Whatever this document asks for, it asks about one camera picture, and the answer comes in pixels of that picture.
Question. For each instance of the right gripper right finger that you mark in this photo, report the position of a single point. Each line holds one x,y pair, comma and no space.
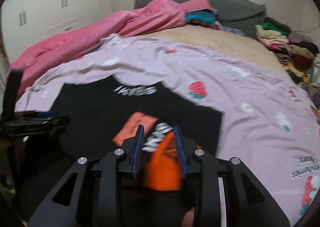
185,149

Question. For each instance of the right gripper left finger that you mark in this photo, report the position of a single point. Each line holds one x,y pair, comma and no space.
133,148

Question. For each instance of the black sweater with orange patches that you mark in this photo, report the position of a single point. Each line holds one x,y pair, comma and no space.
105,113

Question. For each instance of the striped folded clothes pile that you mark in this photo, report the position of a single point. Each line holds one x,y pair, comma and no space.
204,18

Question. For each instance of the stack of folded clothes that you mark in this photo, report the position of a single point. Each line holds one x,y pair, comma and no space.
295,51

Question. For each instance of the right hand thumb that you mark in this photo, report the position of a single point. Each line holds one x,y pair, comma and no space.
188,218

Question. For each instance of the lilac strawberry print bedsheet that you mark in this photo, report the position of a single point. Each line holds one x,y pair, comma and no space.
267,121

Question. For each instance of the beige plush bed cover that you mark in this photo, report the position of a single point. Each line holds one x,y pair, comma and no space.
227,43

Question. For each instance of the white wardrobe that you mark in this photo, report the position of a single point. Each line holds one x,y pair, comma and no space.
27,22

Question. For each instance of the pink blanket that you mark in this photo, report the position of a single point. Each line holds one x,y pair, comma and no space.
155,16

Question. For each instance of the grey headboard cover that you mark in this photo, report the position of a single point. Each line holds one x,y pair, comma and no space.
239,14

